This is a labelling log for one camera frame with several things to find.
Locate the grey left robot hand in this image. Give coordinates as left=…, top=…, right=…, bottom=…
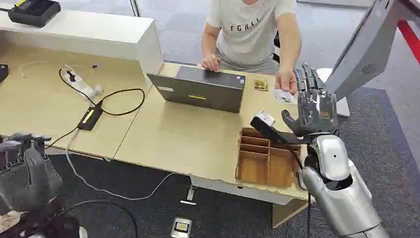
left=0, top=132, right=63, bottom=213

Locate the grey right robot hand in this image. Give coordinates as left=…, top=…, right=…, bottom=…
left=281, top=63, right=339, bottom=138

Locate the white card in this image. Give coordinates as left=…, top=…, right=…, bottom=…
left=273, top=88, right=296, bottom=105

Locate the person's left hand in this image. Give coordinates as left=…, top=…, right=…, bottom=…
left=275, top=68, right=299, bottom=96

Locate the person's hand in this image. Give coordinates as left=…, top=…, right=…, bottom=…
left=201, top=53, right=221, bottom=72
left=275, top=68, right=299, bottom=96

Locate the small gold object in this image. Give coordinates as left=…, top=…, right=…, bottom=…
left=254, top=78, right=270, bottom=92

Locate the silver monitor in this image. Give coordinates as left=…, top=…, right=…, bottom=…
left=316, top=0, right=420, bottom=118

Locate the black chair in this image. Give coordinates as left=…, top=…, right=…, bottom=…
left=273, top=31, right=281, bottom=63

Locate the wooden card box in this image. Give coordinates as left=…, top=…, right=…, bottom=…
left=235, top=127, right=308, bottom=188

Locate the black power adapter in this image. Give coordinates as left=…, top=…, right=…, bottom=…
left=77, top=106, right=104, bottom=131

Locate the person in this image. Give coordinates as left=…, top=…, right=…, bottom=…
left=201, top=0, right=303, bottom=96

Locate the white power strip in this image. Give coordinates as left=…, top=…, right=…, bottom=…
left=60, top=67, right=104, bottom=99

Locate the wooden desk leg panel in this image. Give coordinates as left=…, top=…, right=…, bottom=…
left=271, top=198, right=309, bottom=229

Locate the person's right hand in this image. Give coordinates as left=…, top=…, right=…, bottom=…
left=201, top=53, right=221, bottom=72

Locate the grey laptop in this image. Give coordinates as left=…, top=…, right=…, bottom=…
left=147, top=65, right=246, bottom=114

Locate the red bar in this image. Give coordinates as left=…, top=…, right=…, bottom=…
left=397, top=19, right=420, bottom=64

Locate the white desk partition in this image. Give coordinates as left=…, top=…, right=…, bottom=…
left=0, top=9, right=165, bottom=79

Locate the silver floor socket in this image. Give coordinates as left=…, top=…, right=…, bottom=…
left=170, top=217, right=193, bottom=238

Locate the black desk device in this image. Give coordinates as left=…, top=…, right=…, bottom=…
left=7, top=0, right=62, bottom=28

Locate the thin black adapter cable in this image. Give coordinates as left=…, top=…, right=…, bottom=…
left=45, top=127, right=79, bottom=150

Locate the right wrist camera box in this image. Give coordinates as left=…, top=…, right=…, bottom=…
left=250, top=110, right=311, bottom=146

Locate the white cable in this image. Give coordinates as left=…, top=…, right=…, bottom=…
left=65, top=128, right=197, bottom=206

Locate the thin white wire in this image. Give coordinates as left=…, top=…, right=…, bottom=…
left=19, top=60, right=50, bottom=78

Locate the black floor cable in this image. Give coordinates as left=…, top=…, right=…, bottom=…
left=57, top=199, right=139, bottom=238

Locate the black power cord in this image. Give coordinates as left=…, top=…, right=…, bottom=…
left=58, top=68, right=146, bottom=117

